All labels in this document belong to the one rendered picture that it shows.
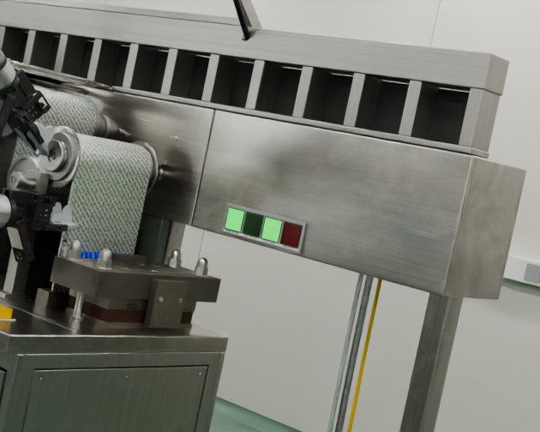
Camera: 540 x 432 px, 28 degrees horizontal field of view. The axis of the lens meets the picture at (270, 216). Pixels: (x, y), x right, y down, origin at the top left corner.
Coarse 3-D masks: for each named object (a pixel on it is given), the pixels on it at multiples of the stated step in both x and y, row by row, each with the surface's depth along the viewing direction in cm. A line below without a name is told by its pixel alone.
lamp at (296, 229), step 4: (288, 224) 250; (292, 224) 249; (284, 228) 250; (288, 228) 249; (292, 228) 249; (296, 228) 248; (300, 228) 247; (284, 232) 250; (288, 232) 249; (292, 232) 248; (296, 232) 248; (284, 236) 250; (288, 236) 249; (292, 236) 248; (296, 236) 248; (284, 240) 250; (288, 240) 249; (292, 240) 248; (296, 240) 248; (288, 244) 249; (292, 244) 248; (296, 244) 248
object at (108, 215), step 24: (72, 192) 251; (96, 192) 257; (120, 192) 263; (144, 192) 269; (72, 216) 253; (96, 216) 258; (120, 216) 264; (72, 240) 254; (96, 240) 260; (120, 240) 266
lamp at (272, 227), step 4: (268, 220) 253; (272, 220) 253; (276, 220) 252; (268, 224) 253; (272, 224) 253; (276, 224) 252; (280, 224) 251; (264, 228) 254; (268, 228) 253; (272, 228) 253; (276, 228) 252; (264, 232) 254; (268, 232) 253; (272, 232) 252; (276, 232) 252; (264, 236) 254; (268, 236) 253; (272, 236) 252; (276, 236) 251; (272, 240) 252; (276, 240) 251
